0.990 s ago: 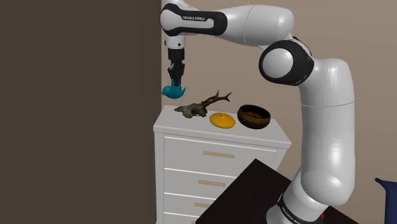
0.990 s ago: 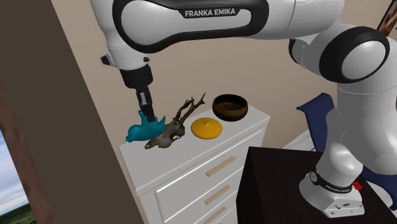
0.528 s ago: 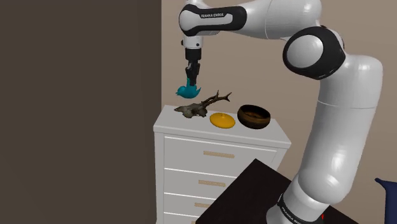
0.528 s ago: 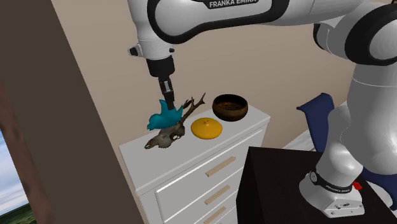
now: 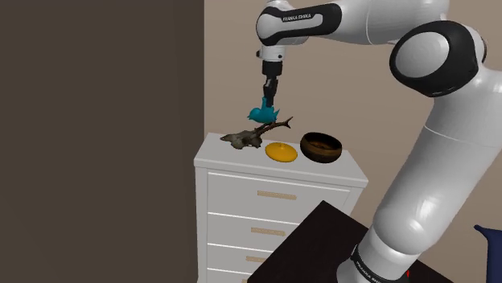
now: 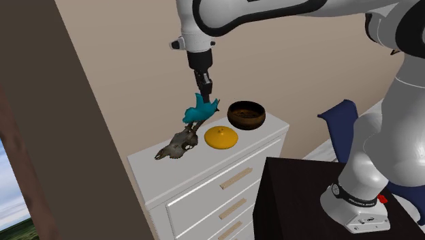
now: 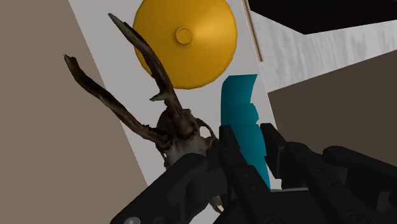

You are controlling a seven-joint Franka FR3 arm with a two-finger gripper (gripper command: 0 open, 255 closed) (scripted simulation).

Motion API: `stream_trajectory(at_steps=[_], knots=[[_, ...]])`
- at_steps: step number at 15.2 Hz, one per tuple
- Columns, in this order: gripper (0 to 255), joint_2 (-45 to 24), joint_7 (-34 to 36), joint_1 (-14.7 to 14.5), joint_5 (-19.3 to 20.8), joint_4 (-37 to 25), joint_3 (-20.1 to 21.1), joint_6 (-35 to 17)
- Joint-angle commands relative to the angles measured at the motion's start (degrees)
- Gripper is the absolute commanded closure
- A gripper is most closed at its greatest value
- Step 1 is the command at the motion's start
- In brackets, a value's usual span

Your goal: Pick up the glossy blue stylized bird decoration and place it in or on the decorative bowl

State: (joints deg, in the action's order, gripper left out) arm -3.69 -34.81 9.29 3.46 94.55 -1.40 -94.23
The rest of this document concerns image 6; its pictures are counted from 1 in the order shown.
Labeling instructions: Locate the grey animal skull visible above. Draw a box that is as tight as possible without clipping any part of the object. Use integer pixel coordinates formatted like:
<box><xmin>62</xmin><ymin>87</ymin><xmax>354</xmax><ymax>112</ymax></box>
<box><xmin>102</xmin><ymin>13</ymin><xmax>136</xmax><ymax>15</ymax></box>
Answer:
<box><xmin>154</xmin><ymin>119</ymin><xmax>206</xmax><ymax>161</ymax></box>

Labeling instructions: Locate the blue chair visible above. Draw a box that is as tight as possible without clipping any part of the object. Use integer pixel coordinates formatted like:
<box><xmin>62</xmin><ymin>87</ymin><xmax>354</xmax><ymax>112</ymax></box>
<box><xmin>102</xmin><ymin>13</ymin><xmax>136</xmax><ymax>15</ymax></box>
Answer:
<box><xmin>317</xmin><ymin>99</ymin><xmax>425</xmax><ymax>226</ymax></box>

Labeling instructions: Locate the window with brown frame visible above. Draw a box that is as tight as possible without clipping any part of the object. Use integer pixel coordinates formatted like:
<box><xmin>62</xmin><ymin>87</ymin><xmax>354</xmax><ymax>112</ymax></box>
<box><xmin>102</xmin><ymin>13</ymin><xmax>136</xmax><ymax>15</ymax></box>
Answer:
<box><xmin>0</xmin><ymin>85</ymin><xmax>61</xmax><ymax>240</ymax></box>

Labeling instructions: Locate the dark brown wooden bowl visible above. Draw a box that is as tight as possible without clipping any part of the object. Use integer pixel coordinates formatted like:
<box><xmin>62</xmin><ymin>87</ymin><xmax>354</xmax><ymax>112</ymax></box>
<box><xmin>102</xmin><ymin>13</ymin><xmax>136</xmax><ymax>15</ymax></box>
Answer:
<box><xmin>227</xmin><ymin>100</ymin><xmax>266</xmax><ymax>131</ymax></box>

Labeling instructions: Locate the yellow round lid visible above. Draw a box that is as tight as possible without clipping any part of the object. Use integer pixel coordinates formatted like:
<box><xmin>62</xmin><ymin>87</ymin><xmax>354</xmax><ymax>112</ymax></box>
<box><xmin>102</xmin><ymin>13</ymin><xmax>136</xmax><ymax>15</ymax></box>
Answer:
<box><xmin>204</xmin><ymin>125</ymin><xmax>239</xmax><ymax>151</ymax></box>

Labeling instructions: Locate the teal bird figure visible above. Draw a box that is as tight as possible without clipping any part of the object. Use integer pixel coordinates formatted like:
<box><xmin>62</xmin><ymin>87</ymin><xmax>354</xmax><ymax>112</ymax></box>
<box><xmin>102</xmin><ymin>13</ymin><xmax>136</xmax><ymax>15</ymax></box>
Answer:
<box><xmin>182</xmin><ymin>92</ymin><xmax>221</xmax><ymax>125</ymax></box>

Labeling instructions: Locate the white chest of drawers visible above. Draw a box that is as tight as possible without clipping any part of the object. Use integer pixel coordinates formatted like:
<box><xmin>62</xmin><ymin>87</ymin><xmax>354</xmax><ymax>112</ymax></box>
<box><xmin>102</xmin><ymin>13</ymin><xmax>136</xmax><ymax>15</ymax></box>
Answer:
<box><xmin>127</xmin><ymin>112</ymin><xmax>290</xmax><ymax>240</ymax></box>

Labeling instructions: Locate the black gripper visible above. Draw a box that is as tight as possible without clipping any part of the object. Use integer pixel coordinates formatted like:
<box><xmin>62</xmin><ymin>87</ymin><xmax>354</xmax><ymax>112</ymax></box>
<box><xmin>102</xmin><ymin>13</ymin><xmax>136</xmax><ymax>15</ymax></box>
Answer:
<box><xmin>186</xmin><ymin>48</ymin><xmax>214</xmax><ymax>104</ymax></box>

